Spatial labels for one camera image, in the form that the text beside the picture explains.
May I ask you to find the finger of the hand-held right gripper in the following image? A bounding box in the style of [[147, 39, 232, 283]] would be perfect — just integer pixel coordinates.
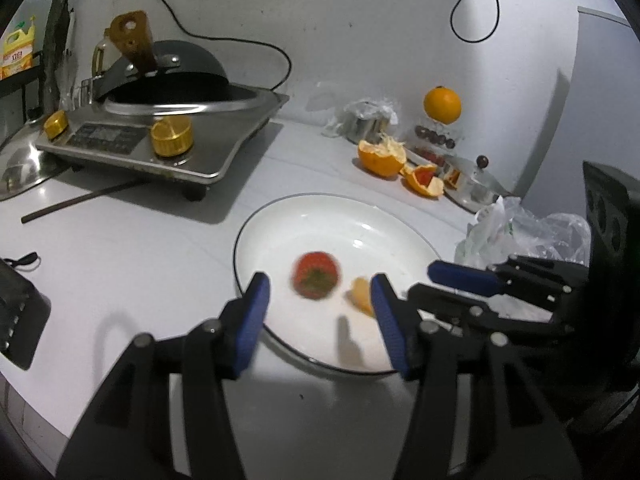
[[407, 283, 576, 341], [427, 254, 593, 311]]

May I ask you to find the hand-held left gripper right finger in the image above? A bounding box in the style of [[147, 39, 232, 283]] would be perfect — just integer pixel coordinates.
[[370, 274, 581, 480]]

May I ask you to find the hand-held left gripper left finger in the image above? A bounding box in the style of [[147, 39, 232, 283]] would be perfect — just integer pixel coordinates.
[[56, 271, 271, 480]]

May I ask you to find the clear plastic bag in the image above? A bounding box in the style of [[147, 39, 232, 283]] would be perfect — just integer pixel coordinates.
[[454, 196, 521, 267], [515, 211, 592, 267]]

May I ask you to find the red strawberry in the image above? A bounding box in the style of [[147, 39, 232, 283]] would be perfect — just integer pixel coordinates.
[[291, 251, 342, 301]]

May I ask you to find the white plate with dark rim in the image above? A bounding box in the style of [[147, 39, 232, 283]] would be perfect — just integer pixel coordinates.
[[232, 192, 441, 373]]

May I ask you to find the orange segment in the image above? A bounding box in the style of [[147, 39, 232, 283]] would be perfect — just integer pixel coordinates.
[[347, 276, 376, 318]]

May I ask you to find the steel pot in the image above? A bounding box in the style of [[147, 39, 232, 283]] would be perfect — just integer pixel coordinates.
[[450, 185, 507, 213]]

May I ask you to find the glass lid with knob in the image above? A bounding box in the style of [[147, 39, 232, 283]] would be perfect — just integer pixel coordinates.
[[444, 155, 512, 201]]

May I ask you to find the orange peel piece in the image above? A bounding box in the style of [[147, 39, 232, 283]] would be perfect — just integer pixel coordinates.
[[402, 162, 445, 198]]

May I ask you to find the row of dark cherries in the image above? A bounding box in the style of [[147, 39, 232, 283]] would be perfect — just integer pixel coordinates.
[[415, 126, 457, 149]]

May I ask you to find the large orange peel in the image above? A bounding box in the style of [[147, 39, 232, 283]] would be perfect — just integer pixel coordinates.
[[357, 132, 407, 177]]

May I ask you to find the whole orange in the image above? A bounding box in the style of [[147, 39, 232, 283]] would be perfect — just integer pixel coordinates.
[[423, 86, 462, 124]]

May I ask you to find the steel cup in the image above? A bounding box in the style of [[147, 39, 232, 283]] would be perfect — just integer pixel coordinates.
[[345, 112, 393, 145]]

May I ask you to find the gold cooker knob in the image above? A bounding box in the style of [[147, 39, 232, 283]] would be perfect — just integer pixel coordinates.
[[42, 111, 69, 140], [150, 116, 195, 157]]

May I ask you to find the crumpled clear plastic wrap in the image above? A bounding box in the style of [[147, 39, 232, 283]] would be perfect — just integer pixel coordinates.
[[322, 100, 399, 138]]

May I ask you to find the dark chopstick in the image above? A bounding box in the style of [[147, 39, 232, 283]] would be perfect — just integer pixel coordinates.
[[21, 180, 146, 224]]

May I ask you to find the steel induction cooker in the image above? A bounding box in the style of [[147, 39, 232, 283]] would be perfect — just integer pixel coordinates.
[[35, 87, 291, 201]]

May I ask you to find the large steel lid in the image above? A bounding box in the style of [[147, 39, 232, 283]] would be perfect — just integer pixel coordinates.
[[0, 115, 63, 203]]

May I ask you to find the black metal shelf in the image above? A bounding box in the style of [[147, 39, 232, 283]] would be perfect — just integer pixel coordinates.
[[0, 62, 48, 133]]

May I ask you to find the yellow oil bottle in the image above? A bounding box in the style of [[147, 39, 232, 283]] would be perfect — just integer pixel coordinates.
[[0, 15, 38, 81]]

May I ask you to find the wire fruit rack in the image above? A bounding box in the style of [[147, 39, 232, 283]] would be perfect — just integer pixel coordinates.
[[411, 117, 466, 168]]

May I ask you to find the black device with strap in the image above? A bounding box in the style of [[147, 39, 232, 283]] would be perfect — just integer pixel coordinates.
[[0, 252, 52, 371]]

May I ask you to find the black cooker cable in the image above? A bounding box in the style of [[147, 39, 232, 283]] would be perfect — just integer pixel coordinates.
[[125, 0, 292, 92]]

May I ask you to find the black wok with wooden handle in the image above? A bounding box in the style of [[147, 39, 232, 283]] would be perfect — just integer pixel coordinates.
[[95, 10, 233, 100]]

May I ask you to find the black looped cable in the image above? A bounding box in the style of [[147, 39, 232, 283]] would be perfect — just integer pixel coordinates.
[[450, 0, 501, 43]]

